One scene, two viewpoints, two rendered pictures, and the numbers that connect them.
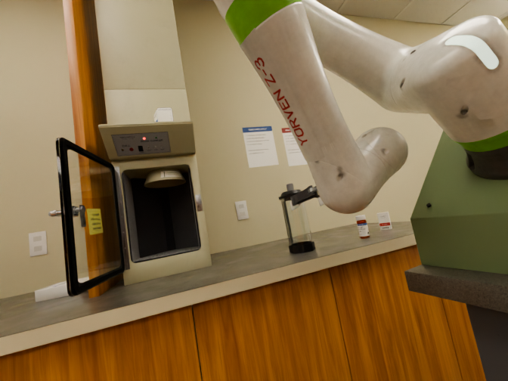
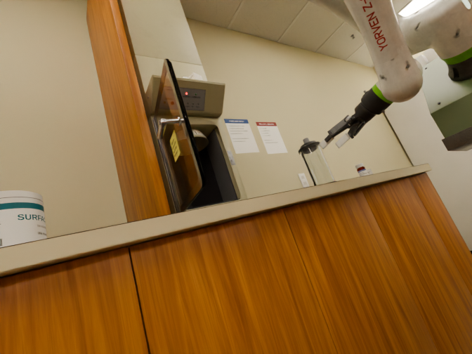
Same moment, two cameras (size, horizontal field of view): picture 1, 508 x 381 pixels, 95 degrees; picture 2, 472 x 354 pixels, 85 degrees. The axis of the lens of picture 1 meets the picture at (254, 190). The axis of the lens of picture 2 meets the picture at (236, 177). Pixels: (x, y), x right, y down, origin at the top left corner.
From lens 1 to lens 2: 0.66 m
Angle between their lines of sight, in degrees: 21
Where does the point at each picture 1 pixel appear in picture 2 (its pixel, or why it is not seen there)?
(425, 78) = (438, 15)
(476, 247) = not seen: outside the picture
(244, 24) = not seen: outside the picture
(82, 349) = (211, 242)
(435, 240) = (451, 119)
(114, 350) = (237, 244)
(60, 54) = (41, 35)
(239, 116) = not seen: hidden behind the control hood
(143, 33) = (161, 18)
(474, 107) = (462, 29)
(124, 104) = (154, 69)
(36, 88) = (15, 62)
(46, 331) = (187, 215)
